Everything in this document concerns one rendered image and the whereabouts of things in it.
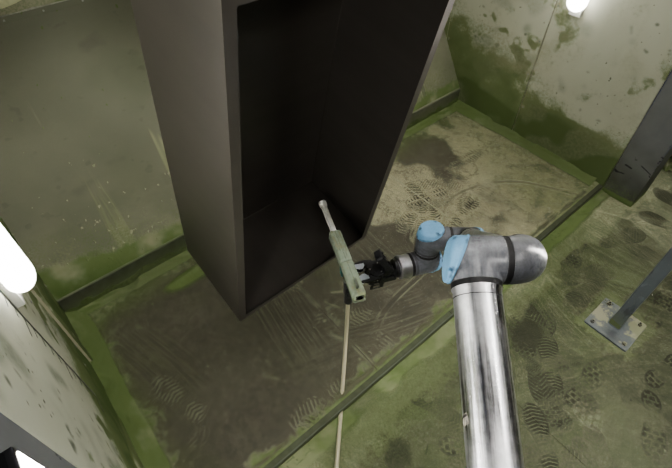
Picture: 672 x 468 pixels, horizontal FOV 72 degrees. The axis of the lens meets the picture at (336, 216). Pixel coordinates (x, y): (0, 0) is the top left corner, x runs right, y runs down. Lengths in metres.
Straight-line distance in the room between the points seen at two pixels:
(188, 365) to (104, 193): 0.85
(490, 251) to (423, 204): 1.56
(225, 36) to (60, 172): 1.62
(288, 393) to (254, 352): 0.24
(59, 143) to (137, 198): 0.38
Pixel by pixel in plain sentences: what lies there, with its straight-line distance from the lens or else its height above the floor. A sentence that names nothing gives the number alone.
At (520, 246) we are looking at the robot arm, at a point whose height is 1.08.
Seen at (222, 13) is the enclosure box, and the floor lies 1.61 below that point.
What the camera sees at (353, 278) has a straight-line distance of 1.62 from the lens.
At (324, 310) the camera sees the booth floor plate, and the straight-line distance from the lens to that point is 2.18.
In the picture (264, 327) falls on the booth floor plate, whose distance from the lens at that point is 2.15.
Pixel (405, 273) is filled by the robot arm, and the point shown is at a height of 0.52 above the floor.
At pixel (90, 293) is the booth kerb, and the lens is 2.40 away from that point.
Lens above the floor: 1.89
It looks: 47 degrees down
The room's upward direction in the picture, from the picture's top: 1 degrees clockwise
